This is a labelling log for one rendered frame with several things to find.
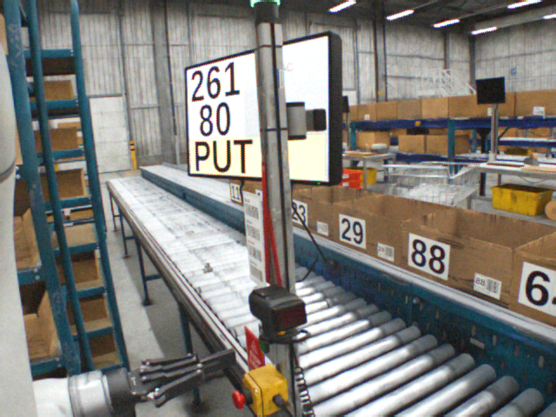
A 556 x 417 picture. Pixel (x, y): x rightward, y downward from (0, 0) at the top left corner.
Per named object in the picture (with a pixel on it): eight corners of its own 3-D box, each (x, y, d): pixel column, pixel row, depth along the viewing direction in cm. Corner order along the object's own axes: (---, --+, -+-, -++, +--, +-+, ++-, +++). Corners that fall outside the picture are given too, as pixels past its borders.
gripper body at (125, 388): (106, 389, 58) (162, 373, 62) (102, 363, 65) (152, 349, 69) (115, 426, 59) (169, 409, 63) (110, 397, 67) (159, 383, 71)
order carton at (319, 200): (287, 224, 195) (285, 191, 192) (334, 215, 208) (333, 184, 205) (332, 242, 161) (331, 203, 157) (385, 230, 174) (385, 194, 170)
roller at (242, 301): (206, 306, 137) (209, 319, 135) (326, 274, 160) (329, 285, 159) (203, 307, 141) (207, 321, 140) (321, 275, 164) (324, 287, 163)
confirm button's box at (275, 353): (257, 351, 79) (254, 322, 78) (270, 347, 81) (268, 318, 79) (272, 367, 74) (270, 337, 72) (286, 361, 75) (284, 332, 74)
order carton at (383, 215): (332, 242, 161) (331, 202, 158) (384, 230, 174) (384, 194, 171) (400, 269, 127) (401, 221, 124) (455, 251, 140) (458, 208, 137)
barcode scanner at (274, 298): (281, 364, 62) (272, 304, 61) (251, 340, 72) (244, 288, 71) (314, 352, 65) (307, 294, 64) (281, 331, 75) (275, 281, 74)
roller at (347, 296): (226, 329, 119) (229, 345, 119) (356, 289, 143) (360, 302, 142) (221, 329, 124) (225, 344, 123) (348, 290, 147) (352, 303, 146)
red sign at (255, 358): (248, 371, 93) (243, 326, 90) (251, 369, 93) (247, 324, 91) (278, 408, 79) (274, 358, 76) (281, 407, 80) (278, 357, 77)
